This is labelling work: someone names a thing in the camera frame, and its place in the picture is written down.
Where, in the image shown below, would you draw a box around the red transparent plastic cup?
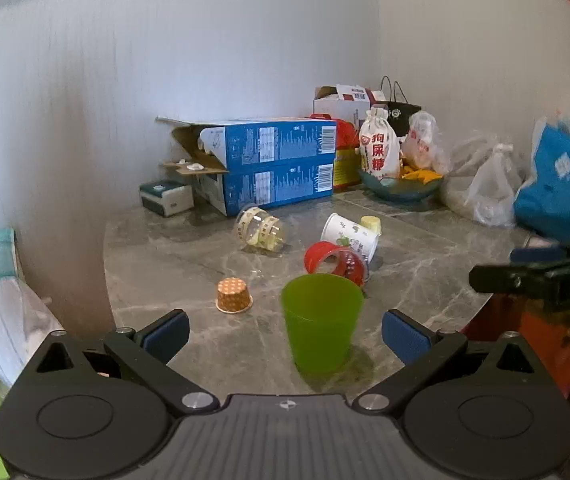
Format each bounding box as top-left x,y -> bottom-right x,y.
304,241 -> 371,287

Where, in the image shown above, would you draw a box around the white printed paper cup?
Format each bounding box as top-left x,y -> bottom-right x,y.
320,212 -> 382,267

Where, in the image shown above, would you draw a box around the red stool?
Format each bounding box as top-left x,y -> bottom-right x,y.
463,294 -> 570,402

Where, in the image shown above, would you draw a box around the white cloth pouch red print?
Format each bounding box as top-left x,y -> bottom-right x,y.
358,107 -> 402,180

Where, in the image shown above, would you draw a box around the blue shopping bag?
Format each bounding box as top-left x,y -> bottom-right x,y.
513,87 -> 570,247

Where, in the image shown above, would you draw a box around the clear plastic bag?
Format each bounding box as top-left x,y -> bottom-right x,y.
440,131 -> 528,229

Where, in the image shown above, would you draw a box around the green plastic cup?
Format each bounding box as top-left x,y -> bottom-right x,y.
281,273 -> 365,375

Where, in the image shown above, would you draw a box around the clear cup with yellow pattern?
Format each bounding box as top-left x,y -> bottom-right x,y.
233,204 -> 286,254

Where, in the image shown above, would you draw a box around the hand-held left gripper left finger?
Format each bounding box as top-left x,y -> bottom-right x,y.
15,309 -> 220,416

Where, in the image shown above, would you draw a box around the small green and white box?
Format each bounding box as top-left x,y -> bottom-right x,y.
139,179 -> 195,218

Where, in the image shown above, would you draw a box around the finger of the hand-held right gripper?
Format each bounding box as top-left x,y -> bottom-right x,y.
469,262 -> 556,309
510,245 -> 570,264

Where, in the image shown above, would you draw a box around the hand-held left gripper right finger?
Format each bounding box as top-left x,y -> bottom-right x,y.
351,309 -> 556,416

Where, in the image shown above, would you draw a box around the dark glass bowl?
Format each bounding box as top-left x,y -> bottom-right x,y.
358,167 -> 444,204

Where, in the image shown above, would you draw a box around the orange snack pieces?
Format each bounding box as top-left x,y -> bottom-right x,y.
399,162 -> 444,184

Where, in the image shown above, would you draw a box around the blue carton with open flap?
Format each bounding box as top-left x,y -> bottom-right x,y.
156,115 -> 338,171

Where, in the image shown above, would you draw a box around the white and red cardboard box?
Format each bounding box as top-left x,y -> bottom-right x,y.
313,84 -> 388,122

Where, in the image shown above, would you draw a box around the red snack packet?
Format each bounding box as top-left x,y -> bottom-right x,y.
333,120 -> 366,192

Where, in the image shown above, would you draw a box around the orange polka dot paper cup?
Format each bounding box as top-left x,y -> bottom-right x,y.
215,277 -> 254,315

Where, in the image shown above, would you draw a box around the clear bag of snacks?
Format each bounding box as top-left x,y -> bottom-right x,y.
404,110 -> 452,176

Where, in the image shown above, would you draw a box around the black paper bag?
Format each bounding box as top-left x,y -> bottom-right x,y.
379,75 -> 422,137

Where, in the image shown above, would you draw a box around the white cloth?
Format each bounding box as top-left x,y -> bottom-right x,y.
0,272 -> 68,391

